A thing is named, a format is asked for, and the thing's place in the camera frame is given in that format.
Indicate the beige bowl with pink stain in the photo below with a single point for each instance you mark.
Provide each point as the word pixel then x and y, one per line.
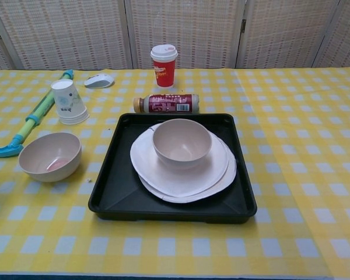
pixel 49 159

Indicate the plain beige bowl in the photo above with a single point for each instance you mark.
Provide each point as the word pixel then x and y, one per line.
pixel 182 143

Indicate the white paper cup stack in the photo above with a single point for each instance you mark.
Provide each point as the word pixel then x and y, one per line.
pixel 68 105

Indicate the white computer mouse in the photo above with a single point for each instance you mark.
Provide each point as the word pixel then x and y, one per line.
pixel 99 81

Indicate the brown drink bottle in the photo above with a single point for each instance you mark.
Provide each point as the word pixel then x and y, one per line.
pixel 166 103

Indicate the green blue toy water pump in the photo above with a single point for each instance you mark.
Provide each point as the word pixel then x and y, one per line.
pixel 36 115

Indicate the woven folding screen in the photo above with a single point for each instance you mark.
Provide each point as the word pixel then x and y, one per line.
pixel 76 32

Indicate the red cup with white lid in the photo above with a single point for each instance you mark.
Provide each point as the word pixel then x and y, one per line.
pixel 164 71

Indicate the black square tray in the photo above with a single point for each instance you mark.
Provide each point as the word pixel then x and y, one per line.
pixel 119 189

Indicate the white paper plate with notch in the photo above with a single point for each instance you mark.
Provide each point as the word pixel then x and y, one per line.
pixel 151 172

